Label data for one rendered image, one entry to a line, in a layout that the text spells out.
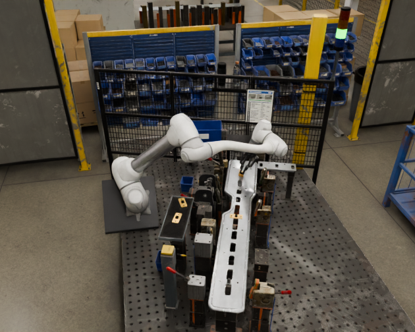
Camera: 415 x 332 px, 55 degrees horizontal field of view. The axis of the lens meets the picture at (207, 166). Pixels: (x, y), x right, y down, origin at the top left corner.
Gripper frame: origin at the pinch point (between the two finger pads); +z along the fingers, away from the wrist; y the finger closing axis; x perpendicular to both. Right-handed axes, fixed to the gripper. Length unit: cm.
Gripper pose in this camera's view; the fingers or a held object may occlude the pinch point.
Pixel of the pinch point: (243, 169)
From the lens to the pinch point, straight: 294.9
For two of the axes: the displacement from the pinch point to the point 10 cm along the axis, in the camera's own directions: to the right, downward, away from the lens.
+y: 9.3, 3.5, 0.7
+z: -3.4, 7.9, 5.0
